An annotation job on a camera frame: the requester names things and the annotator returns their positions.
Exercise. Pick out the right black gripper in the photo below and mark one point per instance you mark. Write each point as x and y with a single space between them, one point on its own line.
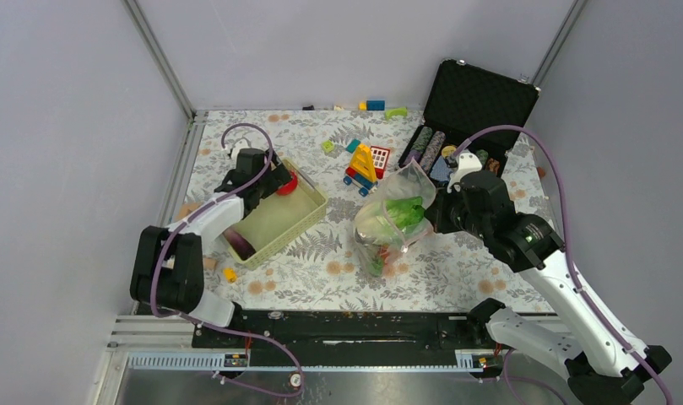
436 213

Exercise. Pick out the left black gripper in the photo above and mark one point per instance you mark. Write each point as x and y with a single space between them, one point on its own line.
278 176

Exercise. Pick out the green toy leaf vegetable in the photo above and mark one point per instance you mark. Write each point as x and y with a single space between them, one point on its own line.
406 213

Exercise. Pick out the clear pink dotted zip bag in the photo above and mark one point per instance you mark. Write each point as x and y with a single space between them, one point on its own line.
409 181

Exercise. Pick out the pale green toy cabbage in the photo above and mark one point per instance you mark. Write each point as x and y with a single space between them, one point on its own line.
372 227

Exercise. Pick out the orange toy carrot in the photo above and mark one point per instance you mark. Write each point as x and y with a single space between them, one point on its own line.
380 260

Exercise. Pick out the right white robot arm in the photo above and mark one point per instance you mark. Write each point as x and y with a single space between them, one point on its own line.
601 360

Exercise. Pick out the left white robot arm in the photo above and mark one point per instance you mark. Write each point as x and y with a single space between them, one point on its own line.
168 267

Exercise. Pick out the red toy apple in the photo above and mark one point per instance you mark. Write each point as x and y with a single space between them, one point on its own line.
289 187

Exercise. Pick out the pale green plastic basket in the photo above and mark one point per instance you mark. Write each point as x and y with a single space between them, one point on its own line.
279 220

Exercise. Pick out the floral table mat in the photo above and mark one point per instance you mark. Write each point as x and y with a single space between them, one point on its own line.
320 270

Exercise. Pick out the small green toy block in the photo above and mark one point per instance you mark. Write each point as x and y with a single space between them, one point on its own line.
327 146

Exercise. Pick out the tan wooden block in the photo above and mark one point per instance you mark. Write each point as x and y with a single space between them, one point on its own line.
186 209

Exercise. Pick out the red white window block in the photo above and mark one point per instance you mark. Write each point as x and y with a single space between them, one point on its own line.
380 157

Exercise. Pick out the yellow toy block sailboat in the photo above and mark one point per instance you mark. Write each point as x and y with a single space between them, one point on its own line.
361 171

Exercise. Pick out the purple toy eggplant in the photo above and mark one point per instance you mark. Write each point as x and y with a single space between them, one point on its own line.
239 244

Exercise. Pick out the teal toy block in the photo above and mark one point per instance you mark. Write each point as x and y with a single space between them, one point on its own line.
352 146

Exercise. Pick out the green arch block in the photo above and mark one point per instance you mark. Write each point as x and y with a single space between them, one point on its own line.
398 111

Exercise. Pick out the black poker chip case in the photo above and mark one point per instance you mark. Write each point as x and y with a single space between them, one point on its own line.
465 99

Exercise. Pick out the blue yellow brick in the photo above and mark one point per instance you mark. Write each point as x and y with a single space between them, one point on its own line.
372 105

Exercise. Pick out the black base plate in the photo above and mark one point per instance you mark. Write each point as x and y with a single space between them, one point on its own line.
346 339

